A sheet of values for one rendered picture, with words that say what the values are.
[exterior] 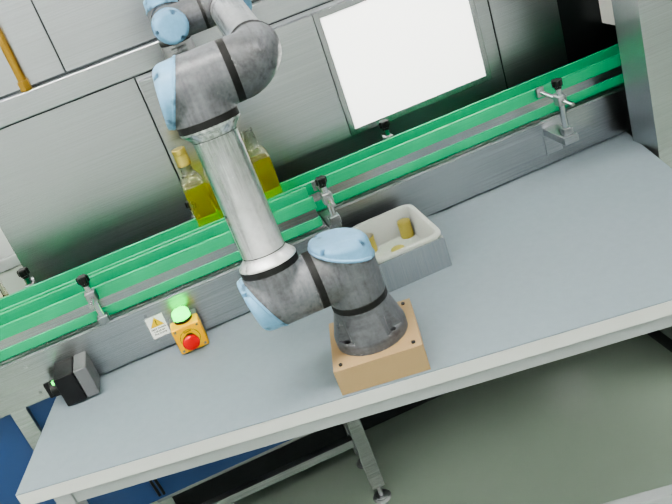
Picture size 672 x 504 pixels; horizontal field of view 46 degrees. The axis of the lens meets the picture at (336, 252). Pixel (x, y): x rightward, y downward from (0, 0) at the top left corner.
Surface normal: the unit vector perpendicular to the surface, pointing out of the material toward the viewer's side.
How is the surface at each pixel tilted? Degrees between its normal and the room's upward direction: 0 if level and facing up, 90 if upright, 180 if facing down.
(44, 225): 90
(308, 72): 90
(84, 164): 90
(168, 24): 90
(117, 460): 0
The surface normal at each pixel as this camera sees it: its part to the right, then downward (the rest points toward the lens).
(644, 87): -0.91, 0.39
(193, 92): 0.18, 0.25
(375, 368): 0.06, 0.44
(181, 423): -0.30, -0.84
